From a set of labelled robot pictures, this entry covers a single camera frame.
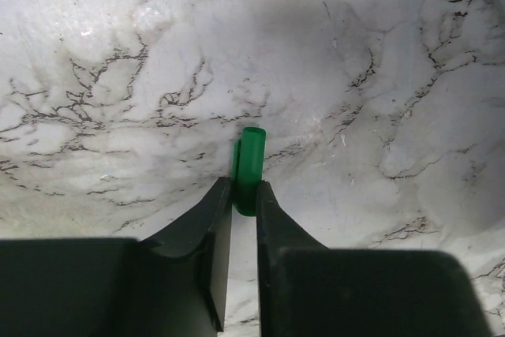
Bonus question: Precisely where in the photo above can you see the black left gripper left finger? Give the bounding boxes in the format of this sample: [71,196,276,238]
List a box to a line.
[1,178,232,336]

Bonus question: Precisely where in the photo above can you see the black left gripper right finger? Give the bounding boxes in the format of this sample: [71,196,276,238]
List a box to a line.
[256,182,492,336]

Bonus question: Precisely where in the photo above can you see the green marker cap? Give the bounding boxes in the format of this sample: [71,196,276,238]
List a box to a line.
[231,126,266,217]

